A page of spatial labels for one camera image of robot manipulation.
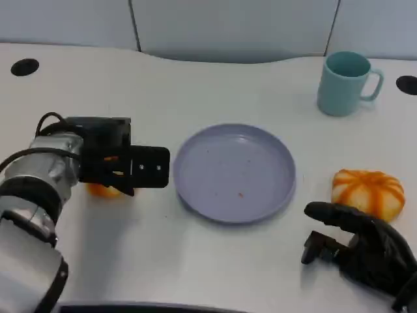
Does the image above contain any orange and white bread roll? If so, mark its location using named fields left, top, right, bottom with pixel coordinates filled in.
left=331, top=168, right=405, bottom=222
left=86, top=183, right=141, bottom=200

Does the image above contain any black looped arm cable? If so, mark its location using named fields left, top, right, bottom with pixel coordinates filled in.
left=34, top=112, right=78, bottom=138

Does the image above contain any black table cable hole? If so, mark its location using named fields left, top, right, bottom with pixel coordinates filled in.
left=10, top=58, right=40, bottom=77
left=396, top=75, right=417, bottom=95

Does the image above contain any grey partition panel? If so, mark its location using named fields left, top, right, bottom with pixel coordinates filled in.
left=130, top=0, right=339, bottom=65
left=325, top=0, right=417, bottom=61
left=0, top=0, right=141, bottom=53

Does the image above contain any black forearm cable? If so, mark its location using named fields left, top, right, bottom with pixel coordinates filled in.
left=0, top=147, right=81, bottom=171

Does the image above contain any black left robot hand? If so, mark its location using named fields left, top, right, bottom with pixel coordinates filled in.
left=66, top=116, right=136, bottom=196

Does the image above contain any lilac plate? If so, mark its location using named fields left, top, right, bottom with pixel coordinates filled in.
left=173, top=123, right=296, bottom=224

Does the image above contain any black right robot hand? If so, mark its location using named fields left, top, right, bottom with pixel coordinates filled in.
left=300, top=201, right=417, bottom=296

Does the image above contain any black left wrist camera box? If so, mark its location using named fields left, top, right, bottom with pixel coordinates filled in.
left=128, top=145, right=171, bottom=189

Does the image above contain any pale green mug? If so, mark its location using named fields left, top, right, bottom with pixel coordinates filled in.
left=317, top=51, right=384, bottom=117

